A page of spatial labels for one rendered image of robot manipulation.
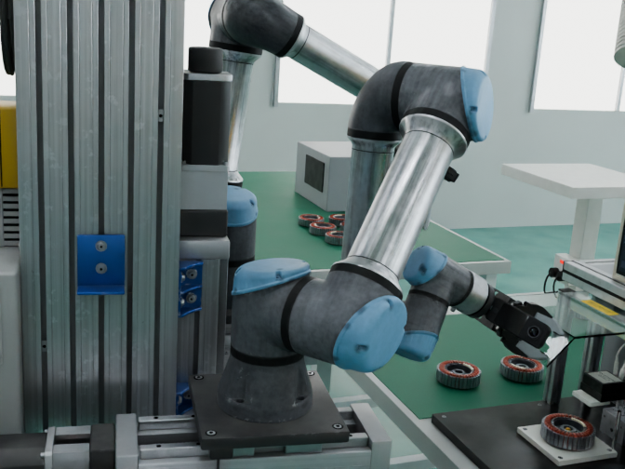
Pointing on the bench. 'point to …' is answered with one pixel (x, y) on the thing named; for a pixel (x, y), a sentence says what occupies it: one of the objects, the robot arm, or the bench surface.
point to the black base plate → (515, 414)
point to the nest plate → (566, 448)
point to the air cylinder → (613, 424)
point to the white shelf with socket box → (532, 175)
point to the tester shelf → (595, 279)
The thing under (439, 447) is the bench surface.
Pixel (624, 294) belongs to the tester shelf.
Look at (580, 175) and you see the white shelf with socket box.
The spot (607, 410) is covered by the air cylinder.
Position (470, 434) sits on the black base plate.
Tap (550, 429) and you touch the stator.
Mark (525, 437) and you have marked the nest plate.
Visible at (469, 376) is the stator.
